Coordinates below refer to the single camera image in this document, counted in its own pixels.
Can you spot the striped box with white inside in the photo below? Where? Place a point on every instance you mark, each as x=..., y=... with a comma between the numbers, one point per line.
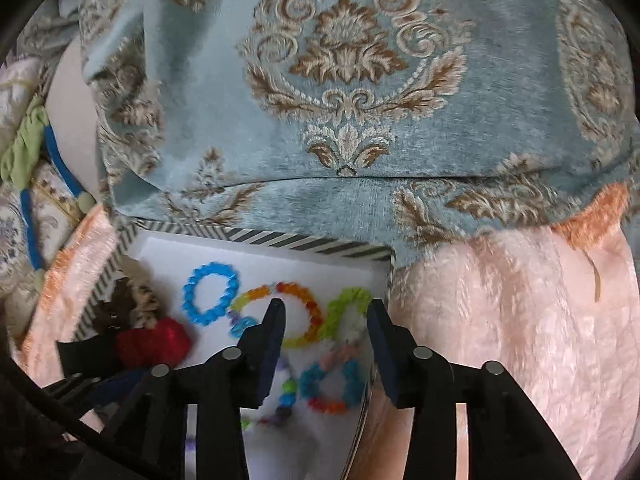
x=165, y=260

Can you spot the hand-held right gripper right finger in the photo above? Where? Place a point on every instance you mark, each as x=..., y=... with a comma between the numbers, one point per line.
x=384, y=360

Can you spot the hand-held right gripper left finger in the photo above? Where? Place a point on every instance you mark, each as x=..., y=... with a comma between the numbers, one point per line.
x=272, y=350

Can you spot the cream gold patterned cushion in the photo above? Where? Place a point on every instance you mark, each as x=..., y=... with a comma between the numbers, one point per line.
x=15, y=95

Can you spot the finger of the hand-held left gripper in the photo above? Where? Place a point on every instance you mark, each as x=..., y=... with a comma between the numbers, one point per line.
x=87, y=355
x=115, y=387

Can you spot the leopard print scrunchie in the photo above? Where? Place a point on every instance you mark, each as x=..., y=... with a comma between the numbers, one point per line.
x=146, y=300

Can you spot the blue damask cushion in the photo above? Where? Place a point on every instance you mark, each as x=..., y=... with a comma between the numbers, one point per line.
x=200, y=110

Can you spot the red scrunchie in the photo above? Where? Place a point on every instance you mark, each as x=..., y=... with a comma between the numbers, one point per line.
x=160, y=340

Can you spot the peach textured blanket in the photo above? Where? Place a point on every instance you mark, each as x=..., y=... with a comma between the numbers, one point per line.
x=500, y=335

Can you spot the beige floral patterned cushion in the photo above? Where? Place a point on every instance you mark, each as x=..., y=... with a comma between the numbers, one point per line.
x=45, y=200

